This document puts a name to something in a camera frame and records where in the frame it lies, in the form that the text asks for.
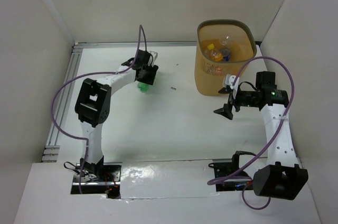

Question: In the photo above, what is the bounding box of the green plastic bottle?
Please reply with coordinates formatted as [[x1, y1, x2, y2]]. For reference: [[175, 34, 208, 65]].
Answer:
[[137, 82, 150, 93]]

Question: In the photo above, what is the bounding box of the clear bottle blue label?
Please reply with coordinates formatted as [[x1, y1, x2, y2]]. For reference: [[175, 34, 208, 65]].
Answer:
[[220, 48, 231, 62]]

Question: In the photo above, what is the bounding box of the clear bottle yellow cap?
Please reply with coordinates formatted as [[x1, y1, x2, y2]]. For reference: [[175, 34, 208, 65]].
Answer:
[[205, 43, 223, 62]]

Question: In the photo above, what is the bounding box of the clear bottle orange white label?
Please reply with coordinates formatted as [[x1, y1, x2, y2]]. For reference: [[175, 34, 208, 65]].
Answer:
[[219, 36, 233, 48]]

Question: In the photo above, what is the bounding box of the clear bottle red label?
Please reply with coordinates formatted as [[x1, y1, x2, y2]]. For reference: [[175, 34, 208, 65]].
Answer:
[[204, 64, 223, 76]]

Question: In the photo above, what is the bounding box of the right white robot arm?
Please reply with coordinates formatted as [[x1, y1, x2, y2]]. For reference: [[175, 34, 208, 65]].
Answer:
[[214, 71, 308, 200]]

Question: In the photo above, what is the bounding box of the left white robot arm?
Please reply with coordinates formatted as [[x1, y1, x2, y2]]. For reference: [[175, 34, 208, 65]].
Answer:
[[75, 50, 158, 181]]

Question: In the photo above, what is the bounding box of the orange mesh waste bin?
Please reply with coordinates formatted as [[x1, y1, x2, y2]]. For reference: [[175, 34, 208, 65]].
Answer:
[[194, 20, 257, 96]]

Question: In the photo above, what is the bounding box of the white tape sheet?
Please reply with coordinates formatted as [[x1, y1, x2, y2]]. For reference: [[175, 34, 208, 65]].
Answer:
[[120, 160, 217, 199]]

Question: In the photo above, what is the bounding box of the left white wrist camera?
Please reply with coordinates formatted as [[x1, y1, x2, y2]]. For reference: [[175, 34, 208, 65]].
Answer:
[[148, 51, 158, 66]]

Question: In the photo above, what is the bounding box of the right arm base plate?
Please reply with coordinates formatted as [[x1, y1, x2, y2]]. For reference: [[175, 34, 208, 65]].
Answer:
[[208, 155, 266, 192]]

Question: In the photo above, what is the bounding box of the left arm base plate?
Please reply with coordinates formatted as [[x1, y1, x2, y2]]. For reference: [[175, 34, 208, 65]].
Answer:
[[63, 162, 121, 199]]

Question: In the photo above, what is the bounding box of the aluminium frame rail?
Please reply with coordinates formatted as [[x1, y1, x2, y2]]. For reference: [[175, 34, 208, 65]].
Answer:
[[50, 42, 200, 162]]

